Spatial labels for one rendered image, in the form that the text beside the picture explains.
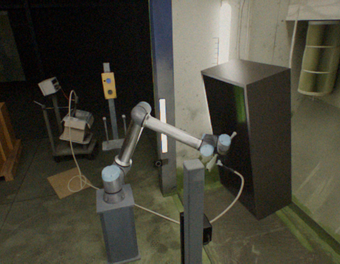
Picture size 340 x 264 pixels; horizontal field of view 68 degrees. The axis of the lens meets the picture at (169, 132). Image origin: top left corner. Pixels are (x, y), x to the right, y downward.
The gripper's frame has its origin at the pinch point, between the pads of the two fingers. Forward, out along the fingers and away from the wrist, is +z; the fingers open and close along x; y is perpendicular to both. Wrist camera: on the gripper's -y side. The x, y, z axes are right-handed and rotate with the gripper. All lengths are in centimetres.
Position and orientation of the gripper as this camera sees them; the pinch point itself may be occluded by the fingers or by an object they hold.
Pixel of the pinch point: (218, 161)
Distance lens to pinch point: 224.1
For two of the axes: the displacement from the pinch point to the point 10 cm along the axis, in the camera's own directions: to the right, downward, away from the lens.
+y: 8.0, 4.5, -3.9
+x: 6.0, -6.6, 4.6
